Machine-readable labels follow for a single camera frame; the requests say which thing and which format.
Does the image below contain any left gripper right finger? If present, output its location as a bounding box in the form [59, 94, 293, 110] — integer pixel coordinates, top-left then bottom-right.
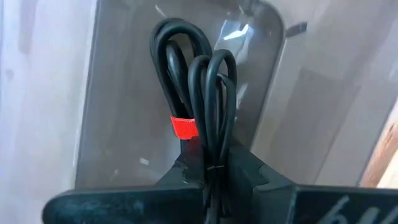
[226, 144, 398, 224]

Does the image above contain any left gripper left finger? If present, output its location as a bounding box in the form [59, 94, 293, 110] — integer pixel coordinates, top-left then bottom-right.
[42, 136, 208, 224]

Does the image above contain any black USB cable bundle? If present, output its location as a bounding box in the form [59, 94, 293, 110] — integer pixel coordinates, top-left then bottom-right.
[187, 49, 238, 224]

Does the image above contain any grey plastic bin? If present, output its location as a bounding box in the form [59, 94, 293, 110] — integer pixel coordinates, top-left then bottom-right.
[73, 0, 285, 191]

